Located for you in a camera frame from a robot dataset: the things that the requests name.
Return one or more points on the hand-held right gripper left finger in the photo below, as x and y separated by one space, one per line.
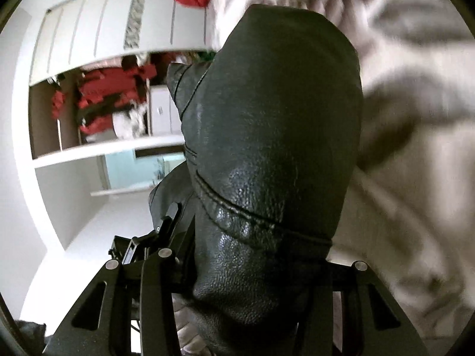
157 285

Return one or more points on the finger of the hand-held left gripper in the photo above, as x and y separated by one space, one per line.
172 222

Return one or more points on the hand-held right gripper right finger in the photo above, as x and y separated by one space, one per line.
343 276

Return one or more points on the black leather jacket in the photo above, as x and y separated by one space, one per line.
267 137

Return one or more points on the red hanging clothes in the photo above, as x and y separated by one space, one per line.
96 89

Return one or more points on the pale teal cabinet panel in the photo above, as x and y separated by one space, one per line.
144 170

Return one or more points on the white floral cloth pile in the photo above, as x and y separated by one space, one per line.
128 122

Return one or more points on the white drawer unit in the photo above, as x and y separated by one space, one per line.
163 111

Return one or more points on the white open wardrobe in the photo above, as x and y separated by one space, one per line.
55 163

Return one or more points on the floral plush blanket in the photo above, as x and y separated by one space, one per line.
408 155

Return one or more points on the green jacket with striped cuffs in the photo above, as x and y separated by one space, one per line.
203 56

